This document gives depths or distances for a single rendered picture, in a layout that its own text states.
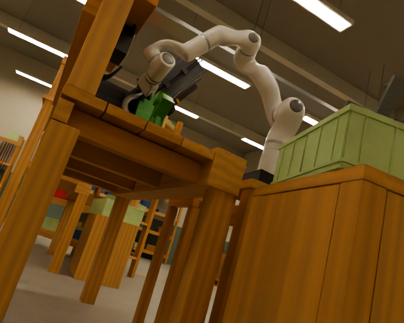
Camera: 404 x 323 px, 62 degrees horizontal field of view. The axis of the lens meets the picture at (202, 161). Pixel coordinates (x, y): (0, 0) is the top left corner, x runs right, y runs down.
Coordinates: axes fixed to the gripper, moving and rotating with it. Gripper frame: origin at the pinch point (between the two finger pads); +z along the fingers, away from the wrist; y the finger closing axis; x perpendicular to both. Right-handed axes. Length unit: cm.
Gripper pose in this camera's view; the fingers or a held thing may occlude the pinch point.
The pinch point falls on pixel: (139, 94)
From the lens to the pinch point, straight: 185.7
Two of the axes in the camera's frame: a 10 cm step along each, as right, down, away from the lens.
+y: -4.9, -8.7, 0.8
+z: -5.5, 3.7, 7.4
